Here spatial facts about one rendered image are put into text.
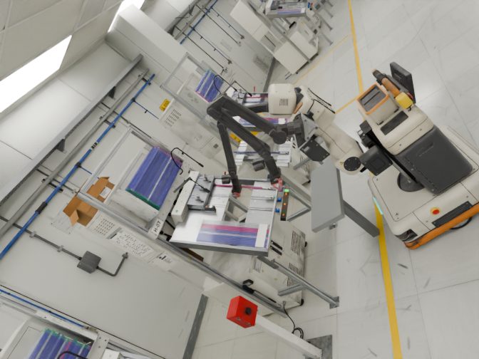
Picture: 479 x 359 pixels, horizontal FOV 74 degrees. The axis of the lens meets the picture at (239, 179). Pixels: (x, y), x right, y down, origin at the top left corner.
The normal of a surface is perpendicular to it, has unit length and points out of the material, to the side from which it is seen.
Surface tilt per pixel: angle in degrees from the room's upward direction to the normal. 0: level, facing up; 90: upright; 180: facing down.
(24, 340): 90
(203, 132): 90
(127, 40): 90
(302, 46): 90
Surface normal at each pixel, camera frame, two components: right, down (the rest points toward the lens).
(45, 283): 0.62, -0.47
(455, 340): -0.76, -0.56
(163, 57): -0.20, 0.69
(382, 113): -0.02, 0.58
